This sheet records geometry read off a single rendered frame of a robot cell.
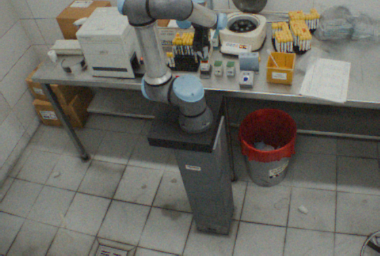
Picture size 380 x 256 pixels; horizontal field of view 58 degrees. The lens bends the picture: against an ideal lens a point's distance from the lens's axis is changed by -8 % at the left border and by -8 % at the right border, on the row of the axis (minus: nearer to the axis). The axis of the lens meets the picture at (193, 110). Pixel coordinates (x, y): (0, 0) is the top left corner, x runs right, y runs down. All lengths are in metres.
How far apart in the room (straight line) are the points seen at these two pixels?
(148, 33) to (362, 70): 1.15
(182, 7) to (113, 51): 0.78
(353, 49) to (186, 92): 1.07
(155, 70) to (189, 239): 1.25
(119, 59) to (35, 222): 1.40
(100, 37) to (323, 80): 1.15
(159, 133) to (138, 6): 0.61
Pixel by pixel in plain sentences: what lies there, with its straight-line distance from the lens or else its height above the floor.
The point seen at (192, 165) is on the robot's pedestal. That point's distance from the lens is 1.76.
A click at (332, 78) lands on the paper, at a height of 0.89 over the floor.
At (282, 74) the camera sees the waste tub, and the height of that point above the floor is 0.94.
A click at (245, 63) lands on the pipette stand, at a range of 1.92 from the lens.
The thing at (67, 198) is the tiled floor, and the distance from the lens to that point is 2.81.
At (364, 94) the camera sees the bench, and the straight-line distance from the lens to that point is 1.89.
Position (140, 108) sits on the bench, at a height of 0.27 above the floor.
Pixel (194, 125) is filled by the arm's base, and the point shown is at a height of 0.98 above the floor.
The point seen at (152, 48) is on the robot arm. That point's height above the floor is 1.34.
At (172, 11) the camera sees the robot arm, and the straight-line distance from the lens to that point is 1.26.
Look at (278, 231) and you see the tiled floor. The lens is 2.37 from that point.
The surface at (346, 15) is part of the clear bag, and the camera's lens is 2.20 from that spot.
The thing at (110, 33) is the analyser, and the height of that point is 1.17.
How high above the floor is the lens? 2.14
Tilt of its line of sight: 45 degrees down
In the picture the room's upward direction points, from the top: 12 degrees counter-clockwise
